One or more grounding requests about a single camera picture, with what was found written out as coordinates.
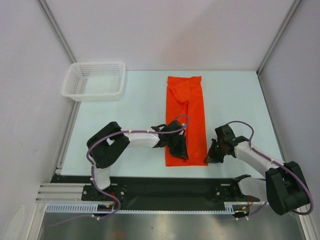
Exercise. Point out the white plastic mesh basket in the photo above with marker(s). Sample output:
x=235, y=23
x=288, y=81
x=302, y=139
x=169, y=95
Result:
x=94, y=81

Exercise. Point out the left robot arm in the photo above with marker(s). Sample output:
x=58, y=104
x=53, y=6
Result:
x=108, y=144

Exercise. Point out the aluminium corner post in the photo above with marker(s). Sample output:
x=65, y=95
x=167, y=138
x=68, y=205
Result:
x=49, y=16
x=279, y=35

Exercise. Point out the slotted grey cable duct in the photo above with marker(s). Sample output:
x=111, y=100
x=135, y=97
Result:
x=103, y=209

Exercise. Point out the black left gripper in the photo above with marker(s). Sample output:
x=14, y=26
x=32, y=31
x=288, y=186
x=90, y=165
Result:
x=181, y=151

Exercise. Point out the orange t shirt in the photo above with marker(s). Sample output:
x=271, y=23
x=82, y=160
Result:
x=184, y=96

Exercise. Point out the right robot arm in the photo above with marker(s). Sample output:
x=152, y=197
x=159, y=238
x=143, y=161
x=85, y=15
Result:
x=283, y=185

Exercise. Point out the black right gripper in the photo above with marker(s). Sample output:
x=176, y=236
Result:
x=217, y=150

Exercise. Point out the left aluminium corner post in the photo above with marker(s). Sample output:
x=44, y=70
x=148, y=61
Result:
x=49, y=16

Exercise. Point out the aluminium extrusion rail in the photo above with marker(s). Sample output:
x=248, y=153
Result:
x=59, y=193

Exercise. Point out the right aluminium corner post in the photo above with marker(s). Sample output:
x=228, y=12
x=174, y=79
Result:
x=279, y=35

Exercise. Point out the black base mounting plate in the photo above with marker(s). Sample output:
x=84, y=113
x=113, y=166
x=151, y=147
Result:
x=163, y=193

